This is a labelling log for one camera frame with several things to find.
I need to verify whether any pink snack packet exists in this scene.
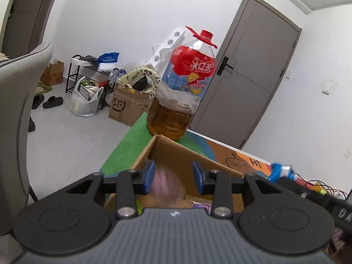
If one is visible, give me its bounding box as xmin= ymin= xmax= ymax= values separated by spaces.
xmin=152 ymin=167 xmax=188 ymax=207

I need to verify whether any white perforated rack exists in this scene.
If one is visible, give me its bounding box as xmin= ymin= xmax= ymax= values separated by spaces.
xmin=148 ymin=26 xmax=188 ymax=70

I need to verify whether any cardboard box with black logo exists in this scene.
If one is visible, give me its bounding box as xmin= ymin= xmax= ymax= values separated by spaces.
xmin=108 ymin=84 xmax=155 ymax=128

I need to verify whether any blue and white bag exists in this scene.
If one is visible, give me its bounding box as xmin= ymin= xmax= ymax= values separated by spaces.
xmin=97 ymin=51 xmax=120 ymax=71

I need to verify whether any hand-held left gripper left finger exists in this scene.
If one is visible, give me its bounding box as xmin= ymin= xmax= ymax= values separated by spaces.
xmin=66 ymin=161 xmax=156 ymax=218

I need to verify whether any white plastic bag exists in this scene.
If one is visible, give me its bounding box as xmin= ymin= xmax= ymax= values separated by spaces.
xmin=68 ymin=76 xmax=105 ymax=118

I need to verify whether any black door handle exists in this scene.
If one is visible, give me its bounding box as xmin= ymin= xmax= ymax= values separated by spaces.
xmin=216 ymin=56 xmax=236 ymax=76

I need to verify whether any dark brown door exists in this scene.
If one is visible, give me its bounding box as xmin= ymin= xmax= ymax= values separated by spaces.
xmin=0 ymin=0 xmax=65 ymax=59

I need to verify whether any large bottle with red cap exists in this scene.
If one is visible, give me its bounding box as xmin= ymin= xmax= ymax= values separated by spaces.
xmin=146 ymin=26 xmax=218 ymax=141

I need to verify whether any brown cardboard box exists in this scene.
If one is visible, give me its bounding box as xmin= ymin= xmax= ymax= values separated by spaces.
xmin=103 ymin=134 xmax=244 ymax=215

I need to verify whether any panda print ring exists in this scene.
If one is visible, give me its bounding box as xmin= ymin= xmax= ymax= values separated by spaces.
xmin=118 ymin=64 xmax=163 ymax=100

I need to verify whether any blue candy packet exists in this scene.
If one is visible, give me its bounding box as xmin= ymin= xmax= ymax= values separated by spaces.
xmin=269 ymin=162 xmax=297 ymax=182

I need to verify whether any black shoe rack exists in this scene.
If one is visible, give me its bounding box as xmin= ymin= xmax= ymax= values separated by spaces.
xmin=65 ymin=55 xmax=116 ymax=110

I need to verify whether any grey chair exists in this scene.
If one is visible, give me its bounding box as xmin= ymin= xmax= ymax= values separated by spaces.
xmin=0 ymin=42 xmax=53 ymax=237

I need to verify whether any grey door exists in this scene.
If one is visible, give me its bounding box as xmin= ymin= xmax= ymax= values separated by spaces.
xmin=189 ymin=0 xmax=302 ymax=149

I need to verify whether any small plain cardboard box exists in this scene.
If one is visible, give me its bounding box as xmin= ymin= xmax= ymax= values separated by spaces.
xmin=40 ymin=60 xmax=65 ymax=86

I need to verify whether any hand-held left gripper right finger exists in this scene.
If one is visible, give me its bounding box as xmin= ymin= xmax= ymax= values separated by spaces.
xmin=192 ymin=161 xmax=287 ymax=218

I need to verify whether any black cable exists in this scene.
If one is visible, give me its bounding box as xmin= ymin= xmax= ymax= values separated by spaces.
xmin=297 ymin=180 xmax=347 ymax=199

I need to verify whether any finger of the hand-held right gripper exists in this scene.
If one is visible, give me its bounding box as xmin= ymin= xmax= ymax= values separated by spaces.
xmin=276 ymin=176 xmax=334 ymax=207

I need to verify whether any green rug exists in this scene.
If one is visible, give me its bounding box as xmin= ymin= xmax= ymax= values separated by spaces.
xmin=34 ymin=81 xmax=53 ymax=97

